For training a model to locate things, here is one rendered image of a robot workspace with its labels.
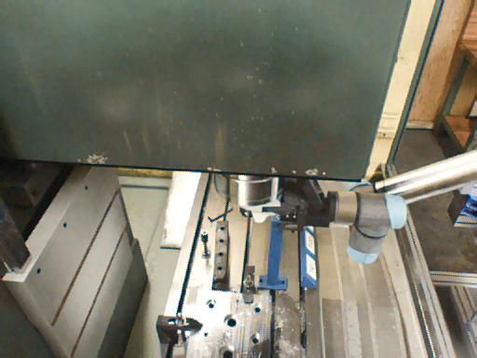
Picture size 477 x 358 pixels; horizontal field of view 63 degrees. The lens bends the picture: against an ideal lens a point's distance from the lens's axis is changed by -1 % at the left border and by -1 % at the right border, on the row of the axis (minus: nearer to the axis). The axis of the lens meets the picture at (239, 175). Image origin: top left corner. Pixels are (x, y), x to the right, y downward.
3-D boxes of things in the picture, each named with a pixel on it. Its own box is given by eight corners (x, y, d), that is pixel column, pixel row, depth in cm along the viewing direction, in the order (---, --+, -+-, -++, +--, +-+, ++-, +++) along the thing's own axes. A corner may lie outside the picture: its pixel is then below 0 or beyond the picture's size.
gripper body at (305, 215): (277, 229, 89) (330, 234, 89) (279, 202, 84) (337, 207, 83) (278, 206, 95) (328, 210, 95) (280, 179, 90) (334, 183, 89)
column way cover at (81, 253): (138, 254, 146) (108, 141, 113) (89, 390, 110) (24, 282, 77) (125, 254, 146) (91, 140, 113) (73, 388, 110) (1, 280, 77)
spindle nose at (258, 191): (213, 159, 92) (211, 115, 84) (282, 158, 92) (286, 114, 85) (211, 209, 80) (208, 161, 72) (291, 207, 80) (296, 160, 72)
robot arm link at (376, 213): (400, 240, 87) (412, 213, 82) (350, 235, 88) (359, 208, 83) (393, 213, 93) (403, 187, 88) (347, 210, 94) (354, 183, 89)
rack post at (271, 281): (286, 278, 138) (293, 219, 119) (286, 291, 134) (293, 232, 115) (257, 275, 139) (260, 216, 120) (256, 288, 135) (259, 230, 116)
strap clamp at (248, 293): (254, 284, 136) (255, 256, 127) (252, 319, 126) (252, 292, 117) (244, 283, 137) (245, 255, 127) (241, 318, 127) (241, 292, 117)
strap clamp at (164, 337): (204, 337, 122) (200, 310, 112) (202, 347, 119) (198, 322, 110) (162, 333, 123) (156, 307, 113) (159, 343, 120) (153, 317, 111)
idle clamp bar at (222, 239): (229, 232, 154) (228, 220, 150) (227, 289, 135) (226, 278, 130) (216, 231, 155) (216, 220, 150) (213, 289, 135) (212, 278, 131)
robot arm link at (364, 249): (373, 233, 103) (384, 203, 96) (379, 268, 95) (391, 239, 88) (343, 230, 104) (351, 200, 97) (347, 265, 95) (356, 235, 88)
